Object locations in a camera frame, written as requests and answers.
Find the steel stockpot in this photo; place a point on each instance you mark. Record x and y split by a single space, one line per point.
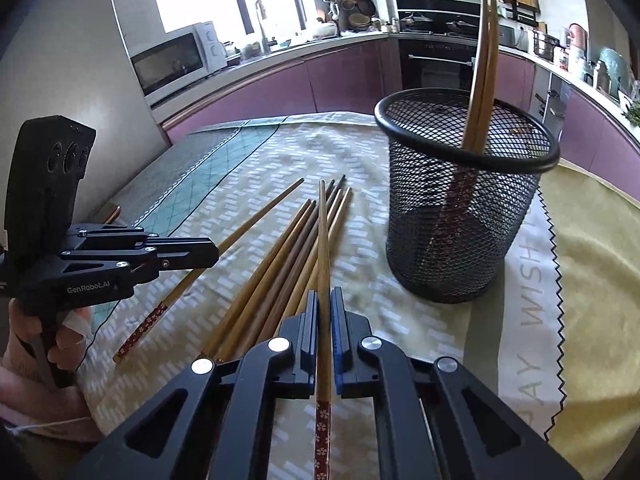
545 45

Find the steel kitchen faucet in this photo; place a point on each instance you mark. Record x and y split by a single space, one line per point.
261 25

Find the wooden chopstick floral end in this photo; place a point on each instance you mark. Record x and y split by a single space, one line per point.
491 85
260 212
478 85
325 260

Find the leafy green vegetables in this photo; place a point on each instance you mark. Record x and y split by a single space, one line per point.
634 114

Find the person's left hand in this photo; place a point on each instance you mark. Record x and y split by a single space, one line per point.
75 345

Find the grey refrigerator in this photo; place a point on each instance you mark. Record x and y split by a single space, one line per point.
65 70

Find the black wall rack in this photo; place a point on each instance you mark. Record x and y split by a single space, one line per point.
525 12

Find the green air fryer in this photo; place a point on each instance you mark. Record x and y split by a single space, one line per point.
614 70

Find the black lidded pot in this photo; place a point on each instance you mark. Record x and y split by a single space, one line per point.
416 22
460 26

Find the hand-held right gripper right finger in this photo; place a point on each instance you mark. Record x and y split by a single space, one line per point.
338 340

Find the white microwave oven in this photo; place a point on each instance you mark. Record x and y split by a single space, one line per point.
170 60

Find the built-in black oven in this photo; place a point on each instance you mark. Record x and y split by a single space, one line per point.
435 67

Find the hanging frying pan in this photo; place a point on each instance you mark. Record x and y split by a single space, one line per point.
366 6

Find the black range hood stove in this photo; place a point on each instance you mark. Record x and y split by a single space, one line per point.
435 5

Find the bunch of wooden chopsticks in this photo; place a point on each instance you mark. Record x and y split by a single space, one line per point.
292 247

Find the phone with orange case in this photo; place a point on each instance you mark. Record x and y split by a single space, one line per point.
112 213

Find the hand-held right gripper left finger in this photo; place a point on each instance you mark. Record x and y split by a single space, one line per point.
312 340

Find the silver countertop appliance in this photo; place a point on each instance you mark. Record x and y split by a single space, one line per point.
512 35

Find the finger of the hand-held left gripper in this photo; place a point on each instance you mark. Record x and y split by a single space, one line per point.
190 246
185 261

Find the pink kitchen base cabinets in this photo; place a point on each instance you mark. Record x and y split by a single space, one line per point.
600 135
280 85

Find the patterned green yellow tablecloth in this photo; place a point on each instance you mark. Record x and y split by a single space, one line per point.
250 150

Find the pink kettle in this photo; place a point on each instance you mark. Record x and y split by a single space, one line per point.
579 35

